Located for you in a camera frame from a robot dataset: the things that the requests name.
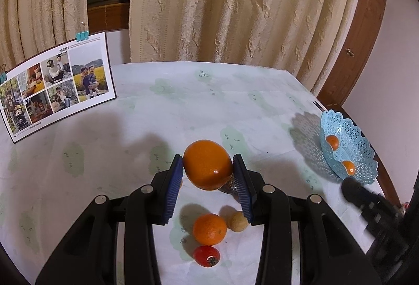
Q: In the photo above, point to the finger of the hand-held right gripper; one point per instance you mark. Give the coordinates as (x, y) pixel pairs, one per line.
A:
(360, 195)

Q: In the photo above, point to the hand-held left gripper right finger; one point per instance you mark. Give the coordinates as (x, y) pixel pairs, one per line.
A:
(243, 186)

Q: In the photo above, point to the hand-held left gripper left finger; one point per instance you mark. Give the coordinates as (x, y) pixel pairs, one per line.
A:
(172, 186)

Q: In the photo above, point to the dark brown round fruit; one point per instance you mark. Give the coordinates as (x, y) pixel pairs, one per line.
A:
(229, 188)

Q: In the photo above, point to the tan round fruit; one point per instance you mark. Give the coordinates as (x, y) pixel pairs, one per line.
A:
(237, 221)

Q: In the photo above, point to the large orange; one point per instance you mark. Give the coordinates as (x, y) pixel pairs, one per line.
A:
(207, 164)

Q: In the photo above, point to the light blue plastic basket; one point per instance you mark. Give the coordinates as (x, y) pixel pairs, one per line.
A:
(356, 144)

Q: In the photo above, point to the medium orange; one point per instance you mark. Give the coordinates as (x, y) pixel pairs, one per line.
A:
(209, 229)

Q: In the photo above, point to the red tomato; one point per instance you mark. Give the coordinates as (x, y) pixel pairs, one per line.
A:
(206, 256)

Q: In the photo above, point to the small tangerine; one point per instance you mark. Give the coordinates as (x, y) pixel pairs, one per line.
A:
(349, 167)
(333, 142)

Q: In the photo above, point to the pale green printed tablecloth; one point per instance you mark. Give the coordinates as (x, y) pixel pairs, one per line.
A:
(196, 108)

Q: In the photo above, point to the small black object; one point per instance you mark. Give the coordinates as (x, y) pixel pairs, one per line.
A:
(318, 105)

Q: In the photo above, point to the brown wooden door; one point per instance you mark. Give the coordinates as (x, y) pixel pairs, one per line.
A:
(356, 42)

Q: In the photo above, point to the photo collage board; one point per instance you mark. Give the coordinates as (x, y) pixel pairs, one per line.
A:
(55, 82)

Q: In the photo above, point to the teal binder clip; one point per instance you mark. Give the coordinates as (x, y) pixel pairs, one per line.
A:
(2, 75)
(82, 34)

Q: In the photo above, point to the cream textured curtain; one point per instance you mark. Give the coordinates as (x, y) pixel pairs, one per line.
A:
(235, 3)

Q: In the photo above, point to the wooden window sill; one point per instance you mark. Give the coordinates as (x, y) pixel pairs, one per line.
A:
(108, 15)

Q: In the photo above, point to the cream pleated curtain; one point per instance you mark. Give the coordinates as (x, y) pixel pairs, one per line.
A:
(42, 10)

